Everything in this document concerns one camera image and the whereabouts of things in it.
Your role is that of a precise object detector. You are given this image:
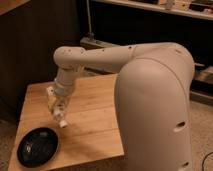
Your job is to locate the wooden shelf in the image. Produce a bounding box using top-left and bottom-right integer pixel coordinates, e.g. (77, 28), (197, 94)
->
(93, 0), (213, 21)

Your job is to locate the white plastic bottle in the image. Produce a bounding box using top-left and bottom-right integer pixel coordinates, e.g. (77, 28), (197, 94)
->
(46, 86), (68, 128)

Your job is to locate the metal pole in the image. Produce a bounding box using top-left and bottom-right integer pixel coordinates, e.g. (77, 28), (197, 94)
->
(86, 0), (94, 41)

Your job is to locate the wooden table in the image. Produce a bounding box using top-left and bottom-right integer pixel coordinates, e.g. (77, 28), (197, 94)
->
(8, 74), (123, 171)

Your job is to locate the grey metal beam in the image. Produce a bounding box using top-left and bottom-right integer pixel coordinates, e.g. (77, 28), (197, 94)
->
(80, 37), (113, 50)

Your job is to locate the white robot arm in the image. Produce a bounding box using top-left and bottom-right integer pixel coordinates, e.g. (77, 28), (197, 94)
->
(46, 42), (195, 171)

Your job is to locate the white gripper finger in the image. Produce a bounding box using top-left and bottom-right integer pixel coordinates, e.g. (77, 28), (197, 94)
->
(60, 97), (70, 111)
(48, 95), (57, 111)

